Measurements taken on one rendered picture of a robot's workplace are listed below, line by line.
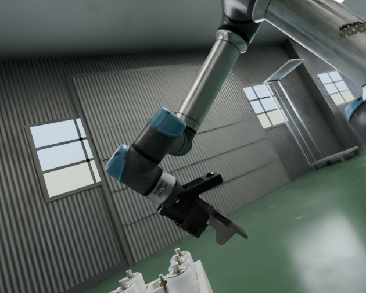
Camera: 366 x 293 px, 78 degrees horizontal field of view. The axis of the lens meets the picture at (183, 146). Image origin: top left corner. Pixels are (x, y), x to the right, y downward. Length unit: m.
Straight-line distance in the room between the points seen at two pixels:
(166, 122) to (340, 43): 0.35
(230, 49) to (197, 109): 0.18
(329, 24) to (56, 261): 3.03
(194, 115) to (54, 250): 2.70
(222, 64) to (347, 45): 0.27
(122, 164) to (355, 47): 0.48
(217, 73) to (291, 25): 0.20
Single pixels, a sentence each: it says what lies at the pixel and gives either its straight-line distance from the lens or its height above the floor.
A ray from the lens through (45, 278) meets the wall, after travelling 3.12.
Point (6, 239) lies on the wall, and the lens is 3.17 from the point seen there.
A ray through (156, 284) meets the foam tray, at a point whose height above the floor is 0.17.
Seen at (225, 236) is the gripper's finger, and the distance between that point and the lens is 0.56.
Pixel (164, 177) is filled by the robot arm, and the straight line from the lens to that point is 0.51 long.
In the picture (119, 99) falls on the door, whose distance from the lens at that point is 3.62.
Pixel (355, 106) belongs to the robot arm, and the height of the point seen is 0.51.
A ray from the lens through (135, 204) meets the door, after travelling 3.10.
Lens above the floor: 0.48
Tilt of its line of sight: 12 degrees up
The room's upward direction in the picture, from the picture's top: 23 degrees counter-clockwise
